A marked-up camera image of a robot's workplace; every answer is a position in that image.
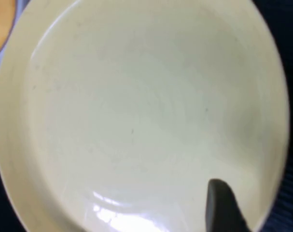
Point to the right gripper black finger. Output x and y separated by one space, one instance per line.
221 207

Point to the yellow plate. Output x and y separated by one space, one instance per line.
136 108

